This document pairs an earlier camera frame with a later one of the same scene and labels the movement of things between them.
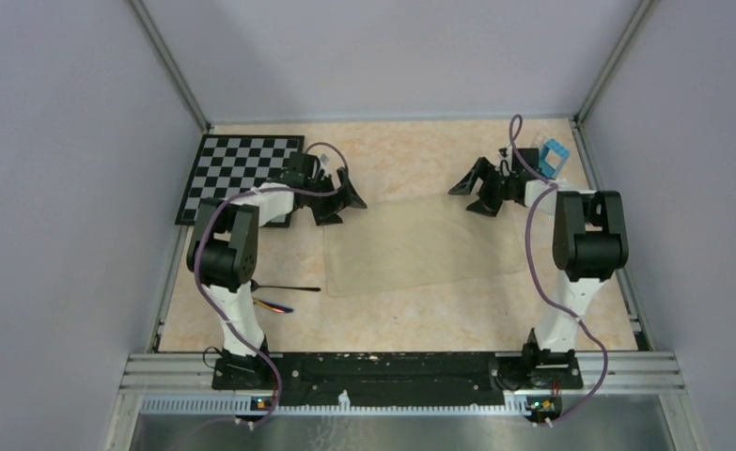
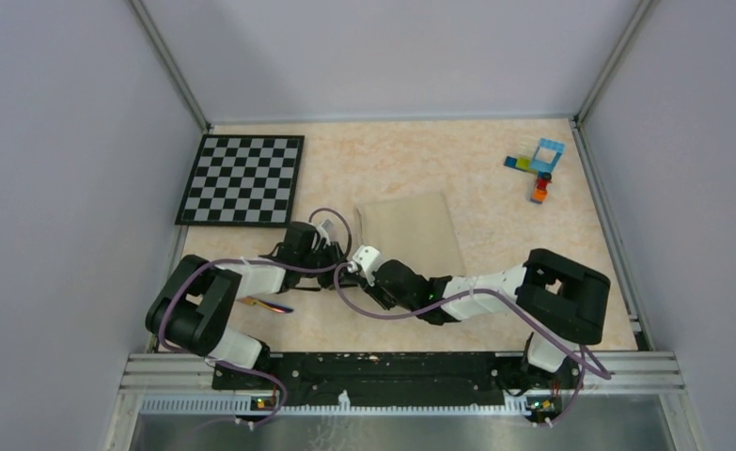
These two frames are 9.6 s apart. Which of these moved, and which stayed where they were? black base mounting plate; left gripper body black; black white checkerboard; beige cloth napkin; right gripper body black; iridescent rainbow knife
Moved: left gripper body black; right gripper body black; beige cloth napkin
Stayed: black base mounting plate; iridescent rainbow knife; black white checkerboard
